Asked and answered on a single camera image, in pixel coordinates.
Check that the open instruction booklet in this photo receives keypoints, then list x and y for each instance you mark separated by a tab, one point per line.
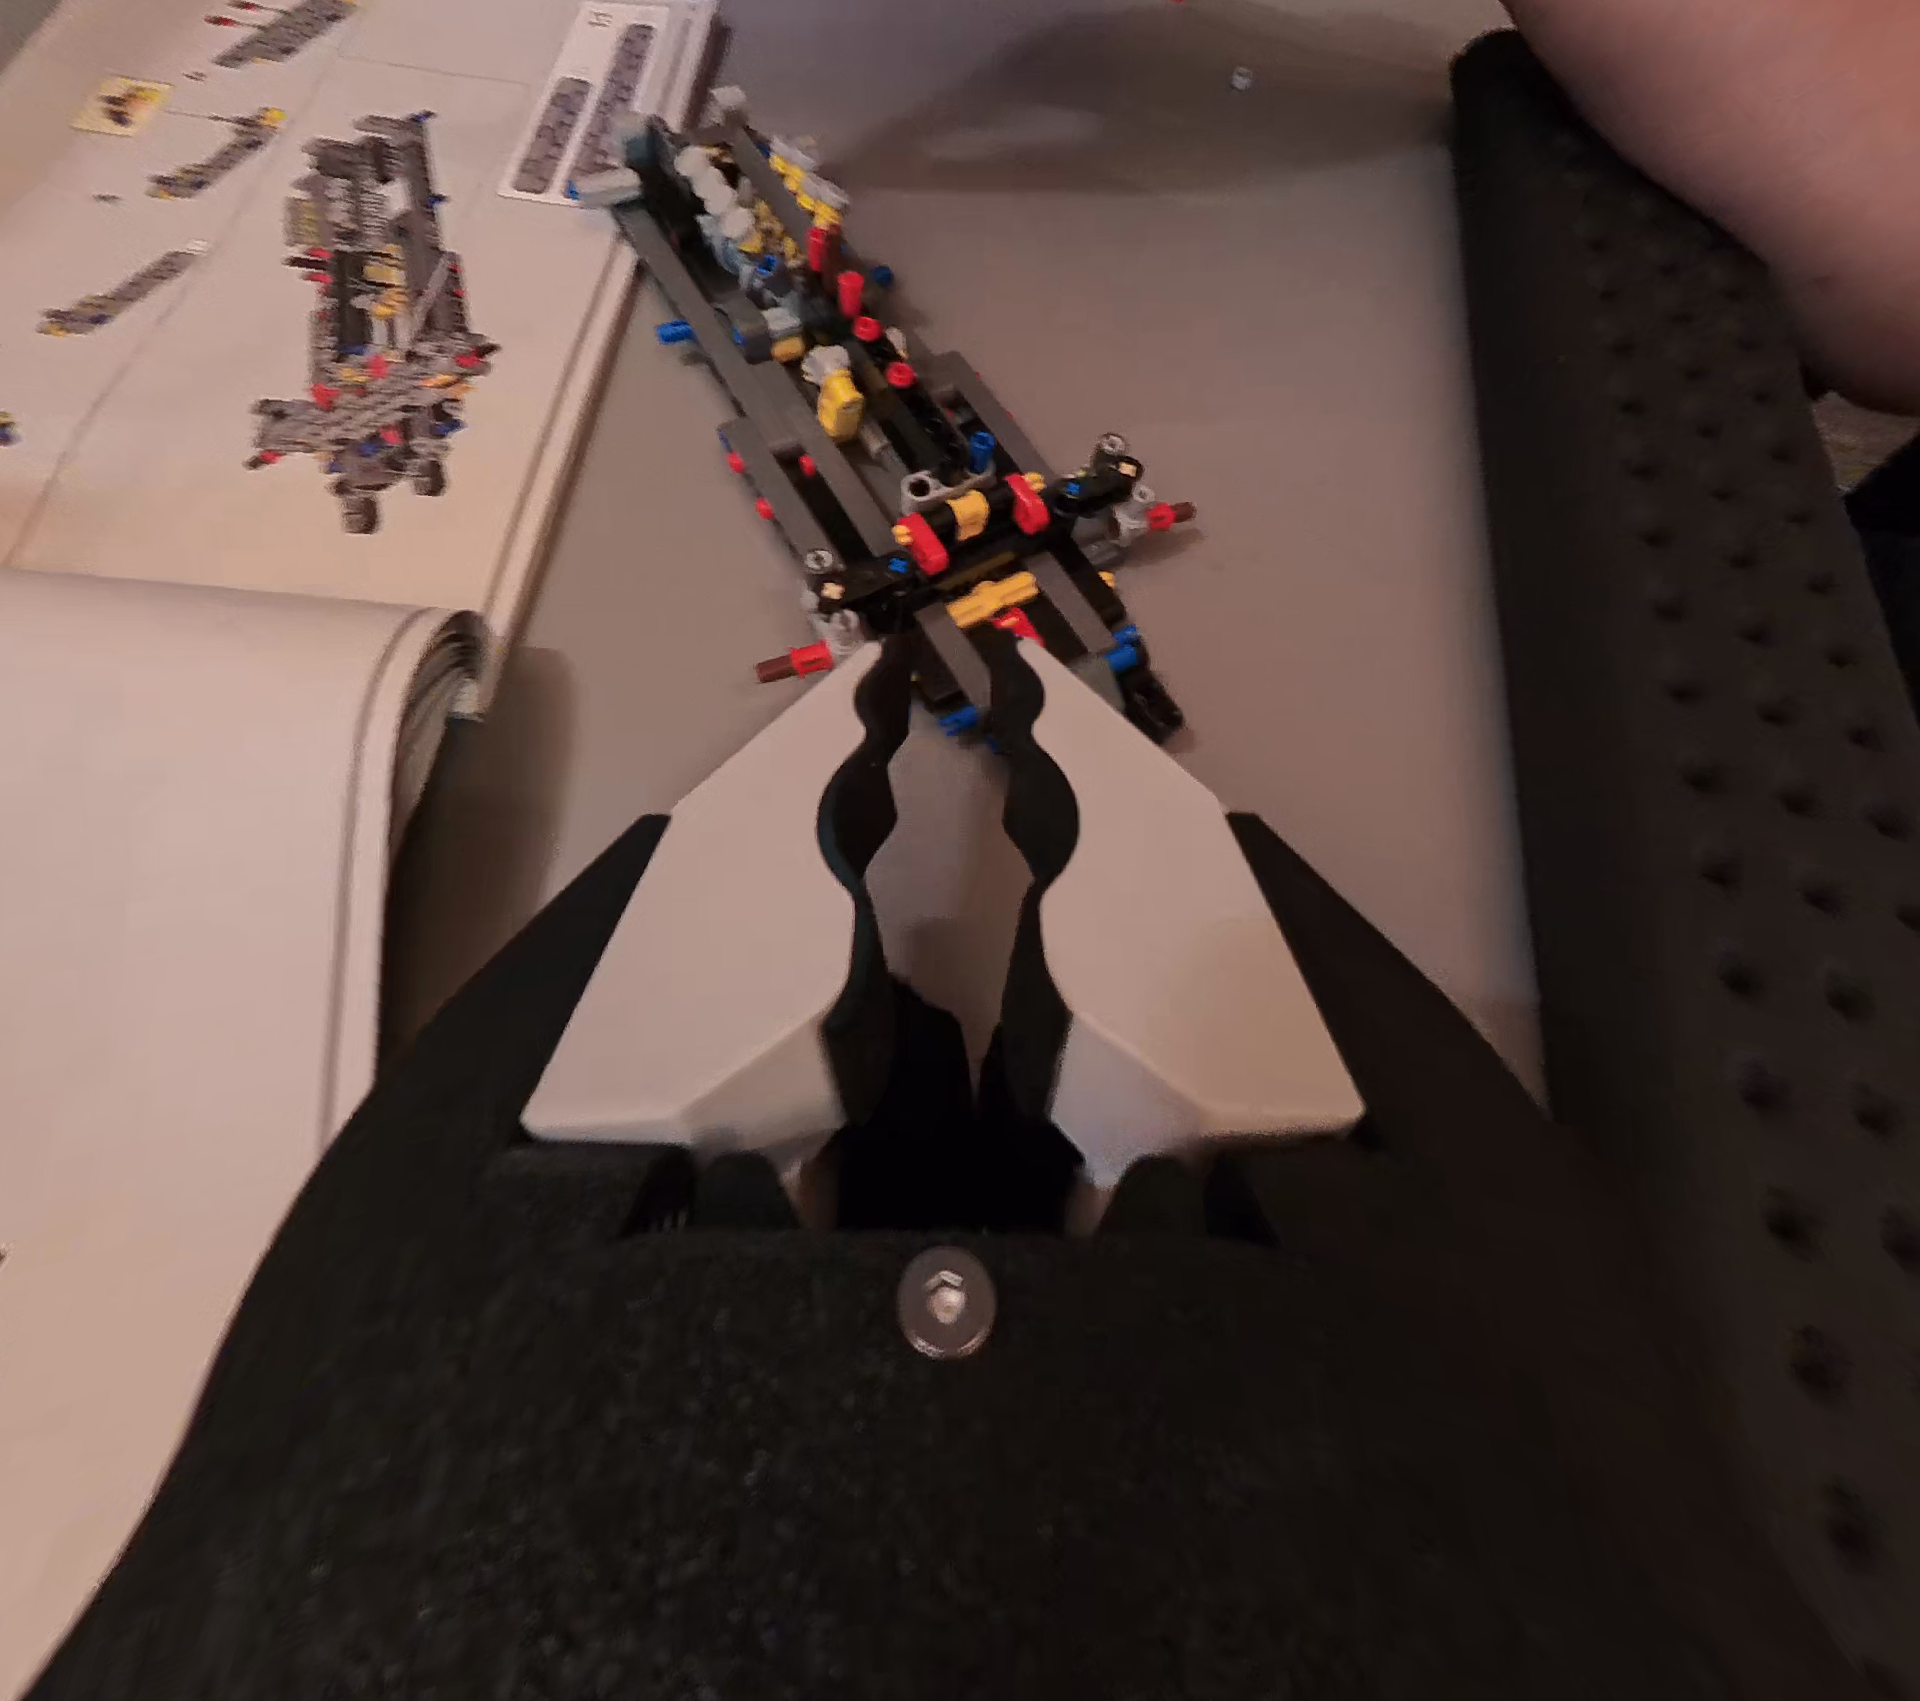
150	831

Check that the lego chassis model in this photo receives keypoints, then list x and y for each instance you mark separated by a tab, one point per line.
840	457

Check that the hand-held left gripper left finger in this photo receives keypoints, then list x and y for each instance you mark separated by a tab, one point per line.
675	981

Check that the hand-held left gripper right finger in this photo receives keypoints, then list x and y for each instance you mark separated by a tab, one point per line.
1200	981

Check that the black perforated mat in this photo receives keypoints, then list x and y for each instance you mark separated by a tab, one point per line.
1681	831

